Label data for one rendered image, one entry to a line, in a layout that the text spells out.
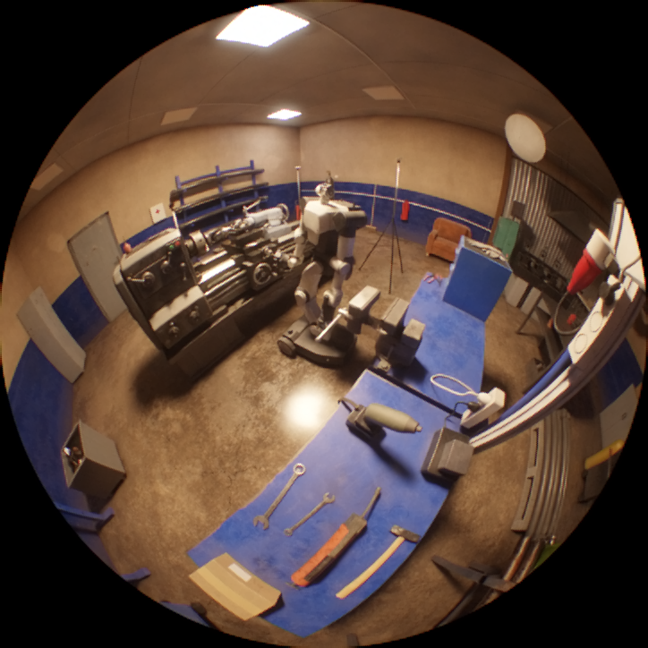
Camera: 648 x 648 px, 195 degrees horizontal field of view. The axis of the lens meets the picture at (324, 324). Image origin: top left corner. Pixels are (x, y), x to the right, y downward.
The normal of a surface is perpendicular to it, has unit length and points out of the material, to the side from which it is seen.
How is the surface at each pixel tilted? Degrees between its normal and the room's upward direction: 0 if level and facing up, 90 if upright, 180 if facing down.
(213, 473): 0
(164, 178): 90
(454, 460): 0
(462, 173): 90
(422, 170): 90
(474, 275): 90
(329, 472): 0
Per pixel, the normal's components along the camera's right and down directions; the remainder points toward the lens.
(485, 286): -0.62, 0.56
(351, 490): -0.02, -0.71
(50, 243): 0.79, 0.42
